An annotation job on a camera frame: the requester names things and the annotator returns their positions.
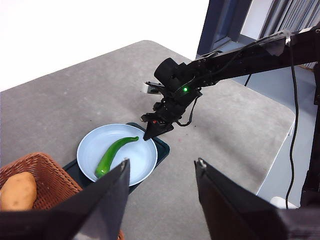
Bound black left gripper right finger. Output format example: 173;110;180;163
194;157;320;240

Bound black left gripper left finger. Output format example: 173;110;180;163
0;158;131;240

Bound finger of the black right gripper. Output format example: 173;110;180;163
143;119;174;141

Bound green pepper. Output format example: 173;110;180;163
94;136;140;179

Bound light blue round plate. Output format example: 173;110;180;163
76;123;158;188

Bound black rectangular tray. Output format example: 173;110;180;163
62;121;171;196

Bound brown wicker basket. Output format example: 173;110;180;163
0;152;125;240

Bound yellow-brown potato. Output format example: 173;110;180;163
0;171;38;211

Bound grey vertical blinds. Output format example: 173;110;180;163
259;0;320;36

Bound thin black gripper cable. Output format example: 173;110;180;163
176;96;201;127

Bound pale grey camera box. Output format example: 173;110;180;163
143;81;165;95

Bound dark window frame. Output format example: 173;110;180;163
196;0;320;58

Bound black robot frame post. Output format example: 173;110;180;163
299;62;320;208

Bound long black cable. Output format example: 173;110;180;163
284;63;301;210

